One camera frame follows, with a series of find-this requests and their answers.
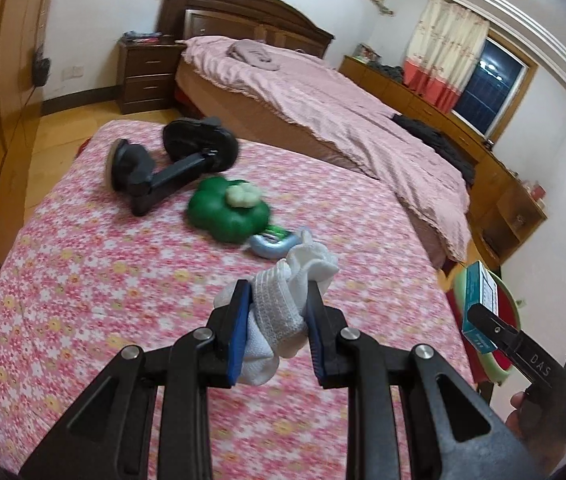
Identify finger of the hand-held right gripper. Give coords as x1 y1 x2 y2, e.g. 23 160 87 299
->
467 305 564 392

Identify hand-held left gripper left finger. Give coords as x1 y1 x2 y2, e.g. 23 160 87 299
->
18 280 254 480

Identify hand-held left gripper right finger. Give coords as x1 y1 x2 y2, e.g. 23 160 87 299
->
305 280 546 480

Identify blue and white cardboard box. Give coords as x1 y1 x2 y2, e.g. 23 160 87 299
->
461 261 501 356

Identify white knitted sock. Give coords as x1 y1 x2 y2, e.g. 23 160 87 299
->
213 242 340 387

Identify person's right hand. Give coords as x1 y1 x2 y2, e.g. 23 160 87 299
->
508 391 530 442

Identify red plastic stool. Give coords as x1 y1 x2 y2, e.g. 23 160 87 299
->
465 342 516 386

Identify blue-grey plastic toy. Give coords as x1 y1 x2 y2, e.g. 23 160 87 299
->
248 225 314 261

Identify green clover-shaped toy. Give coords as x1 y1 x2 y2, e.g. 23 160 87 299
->
187 176 270 245

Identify low wooden cabinet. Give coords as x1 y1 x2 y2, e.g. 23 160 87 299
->
338 55 548 266

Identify pink floral tablecloth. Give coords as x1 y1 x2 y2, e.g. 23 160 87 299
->
0 119 478 480

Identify black suction phone holder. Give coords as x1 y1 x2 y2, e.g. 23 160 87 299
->
104 116 240 217

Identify dark clothing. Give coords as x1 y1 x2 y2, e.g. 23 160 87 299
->
392 114 478 186

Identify pink striped bed blanket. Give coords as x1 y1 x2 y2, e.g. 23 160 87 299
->
183 36 471 263

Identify dark window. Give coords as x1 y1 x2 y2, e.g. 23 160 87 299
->
450 37 528 136

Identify dark wooden nightstand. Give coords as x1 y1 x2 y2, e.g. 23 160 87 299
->
116 40 186 115

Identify white and red curtain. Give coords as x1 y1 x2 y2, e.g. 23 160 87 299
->
402 0 490 115

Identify folded mauve cloth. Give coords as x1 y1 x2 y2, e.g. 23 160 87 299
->
227 39 281 72

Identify colourful items on nightstand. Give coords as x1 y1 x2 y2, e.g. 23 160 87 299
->
122 31 161 45

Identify dark wooden bed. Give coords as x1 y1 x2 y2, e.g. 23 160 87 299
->
155 0 474 271

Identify black power adapter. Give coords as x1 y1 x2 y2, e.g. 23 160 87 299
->
30 45 51 87

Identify picture frame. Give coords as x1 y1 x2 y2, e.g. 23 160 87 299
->
354 42 381 63

